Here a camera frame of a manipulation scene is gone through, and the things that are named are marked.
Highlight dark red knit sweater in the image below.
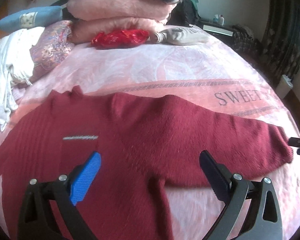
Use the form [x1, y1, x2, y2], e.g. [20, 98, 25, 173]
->
[0, 87, 293, 239]

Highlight dark patterned curtain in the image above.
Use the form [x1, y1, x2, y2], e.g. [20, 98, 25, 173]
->
[261, 0, 300, 85]

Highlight dark bedside table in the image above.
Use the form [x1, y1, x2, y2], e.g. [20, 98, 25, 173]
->
[197, 21, 235, 39]

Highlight white bottle on table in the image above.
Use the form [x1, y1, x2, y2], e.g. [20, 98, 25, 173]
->
[218, 15, 225, 25]

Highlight grey white folded garment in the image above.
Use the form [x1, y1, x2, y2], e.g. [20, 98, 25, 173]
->
[150, 26, 209, 46]

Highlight white crumpled garment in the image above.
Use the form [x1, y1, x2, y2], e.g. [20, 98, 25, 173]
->
[0, 27, 45, 131]

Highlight floral patterned pillow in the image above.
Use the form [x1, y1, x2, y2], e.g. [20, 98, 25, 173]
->
[30, 20, 75, 83]

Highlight lower folded pink blanket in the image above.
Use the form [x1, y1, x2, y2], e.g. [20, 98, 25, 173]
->
[68, 17, 168, 44]

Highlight red shiny plastic bag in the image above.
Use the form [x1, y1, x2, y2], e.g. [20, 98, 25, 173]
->
[91, 29, 149, 49]

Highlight blue pillow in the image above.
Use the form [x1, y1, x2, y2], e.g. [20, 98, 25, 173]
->
[0, 6, 63, 33]

